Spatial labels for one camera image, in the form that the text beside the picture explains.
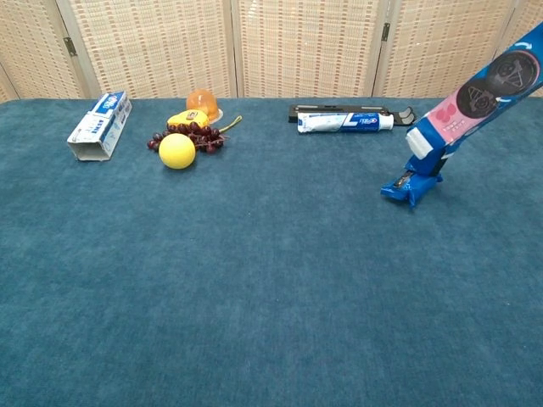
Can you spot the blue table cloth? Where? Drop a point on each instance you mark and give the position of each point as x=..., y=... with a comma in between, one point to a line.
x=254, y=275

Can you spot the dark red grape bunch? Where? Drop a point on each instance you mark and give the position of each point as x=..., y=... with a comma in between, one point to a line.
x=203, y=135

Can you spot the yellow ball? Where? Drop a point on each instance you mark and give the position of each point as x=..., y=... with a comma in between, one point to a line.
x=177, y=151

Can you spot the blue cookie box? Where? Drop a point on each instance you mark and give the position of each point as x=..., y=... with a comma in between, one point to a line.
x=479, y=102

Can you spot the woven folding screen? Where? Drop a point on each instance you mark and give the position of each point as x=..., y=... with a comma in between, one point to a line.
x=305, y=46

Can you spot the white blue toothpaste tube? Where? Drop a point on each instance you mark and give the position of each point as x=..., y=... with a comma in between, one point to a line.
x=339, y=123

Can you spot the yellow green curved stem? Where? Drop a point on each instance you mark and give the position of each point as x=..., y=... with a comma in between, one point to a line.
x=232, y=124

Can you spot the white blue toothpaste carton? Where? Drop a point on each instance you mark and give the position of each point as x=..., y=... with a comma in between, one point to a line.
x=99, y=127

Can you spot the yellow mango fruit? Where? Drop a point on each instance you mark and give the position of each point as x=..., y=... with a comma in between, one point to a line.
x=186, y=118

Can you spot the orange jelly cup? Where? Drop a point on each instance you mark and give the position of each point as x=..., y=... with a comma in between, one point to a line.
x=203, y=102

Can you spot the small blue snack packet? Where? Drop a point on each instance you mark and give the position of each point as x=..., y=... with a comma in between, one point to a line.
x=422, y=164

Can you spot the black flat tool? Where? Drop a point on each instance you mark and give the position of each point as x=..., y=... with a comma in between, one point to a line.
x=331, y=109

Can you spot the metal screen hinge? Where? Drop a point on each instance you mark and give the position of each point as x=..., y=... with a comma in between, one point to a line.
x=385, y=32
x=70, y=46

